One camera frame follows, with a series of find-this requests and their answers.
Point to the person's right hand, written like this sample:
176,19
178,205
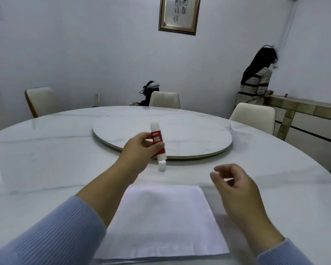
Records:
240,193

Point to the person's left hand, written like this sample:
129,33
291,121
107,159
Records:
136,154

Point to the person's left thumb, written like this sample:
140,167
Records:
145,136

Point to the person's right thumb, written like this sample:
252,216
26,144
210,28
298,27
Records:
225,168

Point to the red and white glue stick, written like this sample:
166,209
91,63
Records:
156,133

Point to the person's right forearm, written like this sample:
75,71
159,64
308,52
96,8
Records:
267,240

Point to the person's left forearm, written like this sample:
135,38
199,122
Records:
80,215

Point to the white glue stick cap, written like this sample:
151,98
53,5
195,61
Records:
162,165

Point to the cream dining chair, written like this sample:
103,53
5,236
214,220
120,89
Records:
164,100
253,117
41,101

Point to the round marble turntable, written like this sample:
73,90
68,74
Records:
187,132

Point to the small clear container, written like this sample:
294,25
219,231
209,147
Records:
97,99

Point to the white paper sheet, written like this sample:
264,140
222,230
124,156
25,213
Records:
161,220

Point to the beige sideboard cabinet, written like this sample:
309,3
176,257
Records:
309,126

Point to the framed calligraphy picture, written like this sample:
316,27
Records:
179,13

